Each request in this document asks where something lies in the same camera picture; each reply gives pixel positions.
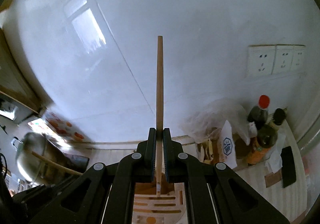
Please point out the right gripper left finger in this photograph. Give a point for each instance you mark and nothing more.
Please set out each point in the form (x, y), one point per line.
(105, 193)

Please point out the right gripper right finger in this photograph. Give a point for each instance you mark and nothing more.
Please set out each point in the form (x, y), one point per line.
(215, 193)

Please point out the striped cat print mat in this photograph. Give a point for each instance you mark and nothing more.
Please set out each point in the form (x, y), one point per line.
(290, 201)

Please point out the stainless steel stock pot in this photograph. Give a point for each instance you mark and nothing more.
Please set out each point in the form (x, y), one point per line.
(31, 167)

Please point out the cream cylindrical utensil holder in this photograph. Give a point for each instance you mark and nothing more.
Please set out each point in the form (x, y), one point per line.
(169, 207)

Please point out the white blue logo packet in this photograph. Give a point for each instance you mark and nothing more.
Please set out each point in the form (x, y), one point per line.
(226, 146)

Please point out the brown card wallet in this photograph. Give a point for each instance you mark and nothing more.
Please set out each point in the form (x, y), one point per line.
(272, 178)

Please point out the white tissue paper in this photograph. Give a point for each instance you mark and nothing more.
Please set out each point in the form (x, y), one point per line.
(274, 161)

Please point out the clear plastic bag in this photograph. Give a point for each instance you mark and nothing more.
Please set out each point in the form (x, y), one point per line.
(207, 123)

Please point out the orange label sauce bottle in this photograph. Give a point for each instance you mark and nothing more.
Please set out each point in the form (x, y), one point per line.
(262, 143)

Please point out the red cap sauce bottle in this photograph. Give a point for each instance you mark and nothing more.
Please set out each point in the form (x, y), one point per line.
(259, 113)

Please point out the black cap sauce bottle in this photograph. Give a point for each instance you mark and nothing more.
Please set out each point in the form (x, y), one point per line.
(277, 119)

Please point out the black range hood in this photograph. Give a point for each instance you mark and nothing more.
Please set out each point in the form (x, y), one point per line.
(19, 103)

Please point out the fruit cartoon wall sticker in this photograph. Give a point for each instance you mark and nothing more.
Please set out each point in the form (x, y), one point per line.
(59, 129)

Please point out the white wall socket left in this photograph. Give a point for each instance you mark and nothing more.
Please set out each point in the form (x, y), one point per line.
(260, 60)

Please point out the white wall socket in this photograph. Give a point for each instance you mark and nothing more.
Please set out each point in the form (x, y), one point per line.
(283, 59)
(260, 60)
(298, 57)

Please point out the white wall socket middle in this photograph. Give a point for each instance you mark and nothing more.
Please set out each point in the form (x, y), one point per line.
(283, 59)

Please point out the white wall socket right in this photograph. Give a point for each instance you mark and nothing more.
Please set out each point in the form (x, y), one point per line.
(298, 57)

